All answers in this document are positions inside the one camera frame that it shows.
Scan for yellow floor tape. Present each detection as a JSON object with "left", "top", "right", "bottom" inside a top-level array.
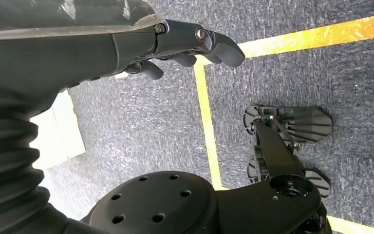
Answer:
[{"left": 192, "top": 12, "right": 374, "bottom": 234}]

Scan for black robot foot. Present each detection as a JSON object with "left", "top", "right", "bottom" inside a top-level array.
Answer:
[{"left": 243, "top": 105, "right": 334, "bottom": 198}]

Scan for black robot leg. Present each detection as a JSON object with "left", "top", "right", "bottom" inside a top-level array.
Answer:
[{"left": 80, "top": 118, "right": 334, "bottom": 234}]

